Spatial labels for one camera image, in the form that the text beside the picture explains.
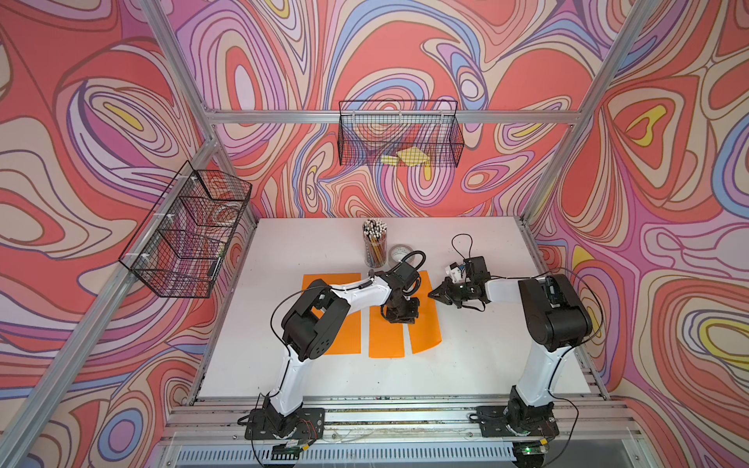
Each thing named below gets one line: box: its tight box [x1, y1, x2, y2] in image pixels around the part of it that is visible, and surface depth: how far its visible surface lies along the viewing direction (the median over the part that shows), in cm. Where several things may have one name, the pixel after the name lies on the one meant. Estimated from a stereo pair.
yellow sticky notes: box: [380, 146, 431, 166], surface depth 92 cm
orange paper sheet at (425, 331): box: [407, 270, 443, 354], surface depth 92 cm
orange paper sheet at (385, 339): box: [368, 305, 405, 358], surface depth 89 cm
